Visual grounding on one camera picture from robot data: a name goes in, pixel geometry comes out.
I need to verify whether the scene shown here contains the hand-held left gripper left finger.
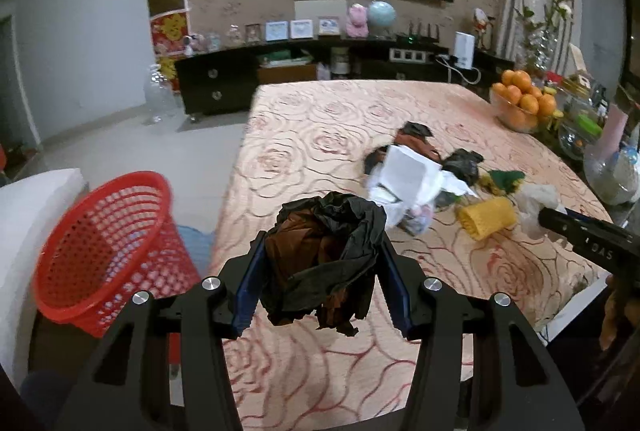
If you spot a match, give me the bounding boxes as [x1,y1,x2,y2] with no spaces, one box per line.
[49,230,269,431]

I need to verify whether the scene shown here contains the black television cabinet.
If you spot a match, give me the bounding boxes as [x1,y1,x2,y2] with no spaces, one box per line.
[175,34,516,118]

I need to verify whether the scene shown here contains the white paper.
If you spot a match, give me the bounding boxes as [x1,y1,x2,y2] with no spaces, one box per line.
[367,144,481,232]

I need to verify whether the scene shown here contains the glass fruit bowl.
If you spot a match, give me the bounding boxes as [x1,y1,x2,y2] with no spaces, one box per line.
[488,88,557,134]

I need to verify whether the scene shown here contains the small pink and white toys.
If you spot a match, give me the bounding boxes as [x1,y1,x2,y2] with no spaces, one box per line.
[182,32,221,57]

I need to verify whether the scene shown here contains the red and yellow wall poster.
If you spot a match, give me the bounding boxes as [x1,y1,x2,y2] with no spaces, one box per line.
[149,8,191,90]

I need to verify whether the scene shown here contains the round glass bowl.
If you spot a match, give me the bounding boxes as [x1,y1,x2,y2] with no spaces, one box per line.
[557,118,602,162]

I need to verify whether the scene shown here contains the green papers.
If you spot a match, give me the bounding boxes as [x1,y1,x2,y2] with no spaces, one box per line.
[259,50,312,64]

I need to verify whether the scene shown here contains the large glass jar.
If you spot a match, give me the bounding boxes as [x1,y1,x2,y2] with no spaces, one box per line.
[582,145,640,207]

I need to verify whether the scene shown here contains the yellow foam fruit net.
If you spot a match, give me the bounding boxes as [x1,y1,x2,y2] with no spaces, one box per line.
[458,198,516,242]

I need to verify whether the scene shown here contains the red and white figurine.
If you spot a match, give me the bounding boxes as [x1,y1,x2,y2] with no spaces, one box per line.
[474,8,497,50]

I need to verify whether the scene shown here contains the green snack packet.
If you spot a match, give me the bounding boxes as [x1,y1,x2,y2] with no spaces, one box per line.
[479,169,526,197]

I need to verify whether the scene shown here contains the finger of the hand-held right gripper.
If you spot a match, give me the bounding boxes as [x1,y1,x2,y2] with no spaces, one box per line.
[537,206,581,238]

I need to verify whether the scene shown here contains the pale blue globe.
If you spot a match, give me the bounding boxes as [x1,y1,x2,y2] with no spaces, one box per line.
[368,0,397,37]

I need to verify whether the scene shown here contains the red plastic mesh basket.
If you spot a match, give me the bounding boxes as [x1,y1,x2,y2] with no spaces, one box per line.
[32,171,202,338]

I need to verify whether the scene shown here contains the brown paper and black bag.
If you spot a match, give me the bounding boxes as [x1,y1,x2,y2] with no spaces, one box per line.
[362,120,444,174]

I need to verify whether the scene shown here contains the black router with antennas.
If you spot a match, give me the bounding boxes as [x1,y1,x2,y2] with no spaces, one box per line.
[395,23,441,47]

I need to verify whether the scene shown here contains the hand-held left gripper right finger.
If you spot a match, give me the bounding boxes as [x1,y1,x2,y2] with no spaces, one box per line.
[376,235,587,431]

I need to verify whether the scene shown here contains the large clear plastic bottle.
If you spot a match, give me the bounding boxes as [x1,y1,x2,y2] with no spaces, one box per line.
[143,63,181,125]

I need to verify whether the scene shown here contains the white canister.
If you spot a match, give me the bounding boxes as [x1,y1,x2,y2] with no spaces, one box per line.
[329,46,351,77]

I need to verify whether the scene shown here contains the blue floor mat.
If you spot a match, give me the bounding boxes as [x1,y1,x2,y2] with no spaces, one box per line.
[172,225,217,273]

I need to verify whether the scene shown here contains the white board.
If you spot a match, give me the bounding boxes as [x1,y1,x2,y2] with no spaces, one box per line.
[294,0,349,34]

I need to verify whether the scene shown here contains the white upright device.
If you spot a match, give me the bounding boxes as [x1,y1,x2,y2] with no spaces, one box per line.
[454,31,476,71]

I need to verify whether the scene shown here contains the pile of oranges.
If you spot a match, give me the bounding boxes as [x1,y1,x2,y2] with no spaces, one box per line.
[492,69,557,118]

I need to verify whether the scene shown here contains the black plastic bag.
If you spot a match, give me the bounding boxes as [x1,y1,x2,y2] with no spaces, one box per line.
[442,148,486,184]

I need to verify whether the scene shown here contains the white cables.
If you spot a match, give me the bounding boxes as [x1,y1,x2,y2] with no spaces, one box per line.
[434,55,482,87]

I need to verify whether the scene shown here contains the clear plastic bag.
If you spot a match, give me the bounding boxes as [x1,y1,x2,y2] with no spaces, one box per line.
[400,204,436,238]

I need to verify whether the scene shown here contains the white cushion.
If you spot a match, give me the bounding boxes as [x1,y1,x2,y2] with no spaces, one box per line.
[0,168,87,382]

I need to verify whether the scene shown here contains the pink plush toy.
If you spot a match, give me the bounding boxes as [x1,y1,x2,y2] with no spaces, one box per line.
[346,3,370,38]

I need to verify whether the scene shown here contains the white socket panel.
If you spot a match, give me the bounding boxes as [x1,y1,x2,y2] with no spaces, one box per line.
[389,48,429,63]

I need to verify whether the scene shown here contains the glass jar with gold lid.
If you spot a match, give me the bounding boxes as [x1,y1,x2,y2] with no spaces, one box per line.
[559,75,609,124]

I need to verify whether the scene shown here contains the white tissue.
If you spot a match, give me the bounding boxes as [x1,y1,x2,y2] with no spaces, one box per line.
[514,183,569,237]

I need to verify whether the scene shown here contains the rose-printed tablecloth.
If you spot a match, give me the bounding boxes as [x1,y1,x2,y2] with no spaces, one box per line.
[207,80,614,431]

